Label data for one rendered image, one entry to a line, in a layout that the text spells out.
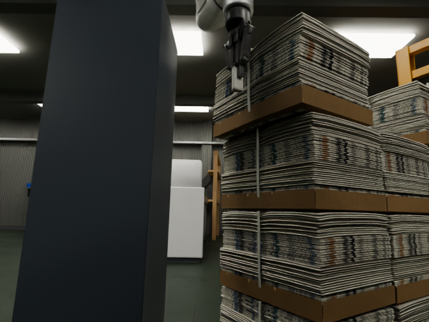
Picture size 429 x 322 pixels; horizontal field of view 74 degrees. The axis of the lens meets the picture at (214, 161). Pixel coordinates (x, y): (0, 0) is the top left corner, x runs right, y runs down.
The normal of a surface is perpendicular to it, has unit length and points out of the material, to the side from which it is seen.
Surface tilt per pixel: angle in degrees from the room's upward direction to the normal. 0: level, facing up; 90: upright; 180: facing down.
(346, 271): 90
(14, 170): 90
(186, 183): 79
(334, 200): 93
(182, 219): 90
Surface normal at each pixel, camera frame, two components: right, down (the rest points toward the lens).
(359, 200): 0.52, -0.12
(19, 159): -0.01, -0.18
